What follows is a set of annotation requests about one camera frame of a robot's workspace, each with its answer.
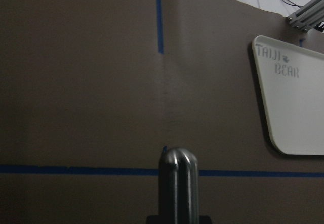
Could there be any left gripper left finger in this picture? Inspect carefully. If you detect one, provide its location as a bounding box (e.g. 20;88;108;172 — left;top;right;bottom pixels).
146;215;159;224

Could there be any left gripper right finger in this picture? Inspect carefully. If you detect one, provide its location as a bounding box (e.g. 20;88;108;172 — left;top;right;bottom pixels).
199;215;212;224

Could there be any steel muddler black tip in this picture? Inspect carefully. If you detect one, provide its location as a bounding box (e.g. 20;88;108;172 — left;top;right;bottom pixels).
158;148;199;223

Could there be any white bear tray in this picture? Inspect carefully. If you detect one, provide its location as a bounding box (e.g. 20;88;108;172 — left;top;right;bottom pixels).
252;35;323;156

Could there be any aluminium frame post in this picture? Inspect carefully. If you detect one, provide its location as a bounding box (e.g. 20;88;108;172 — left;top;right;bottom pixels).
287;0;323;32

